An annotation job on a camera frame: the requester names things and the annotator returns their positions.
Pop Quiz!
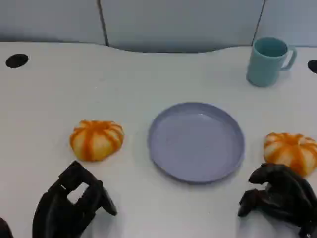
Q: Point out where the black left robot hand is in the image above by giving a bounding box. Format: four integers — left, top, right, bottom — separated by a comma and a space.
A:
32, 160, 118, 238

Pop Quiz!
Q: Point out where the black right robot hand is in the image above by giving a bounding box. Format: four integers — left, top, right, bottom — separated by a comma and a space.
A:
237, 163, 317, 238

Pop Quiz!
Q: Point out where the orange and white bread roll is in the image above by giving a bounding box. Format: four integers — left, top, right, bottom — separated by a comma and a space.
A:
263, 132, 317, 177
69, 119, 125, 162

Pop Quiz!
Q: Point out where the lilac plate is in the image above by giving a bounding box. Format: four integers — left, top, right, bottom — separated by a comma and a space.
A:
148, 102, 245, 184

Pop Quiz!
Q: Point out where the pale green mug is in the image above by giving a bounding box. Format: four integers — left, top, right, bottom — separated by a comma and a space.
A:
246, 36, 298, 88

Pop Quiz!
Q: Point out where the grey partition panel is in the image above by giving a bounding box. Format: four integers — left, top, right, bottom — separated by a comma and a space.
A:
0, 0, 107, 46
100, 0, 266, 54
255, 0, 317, 48

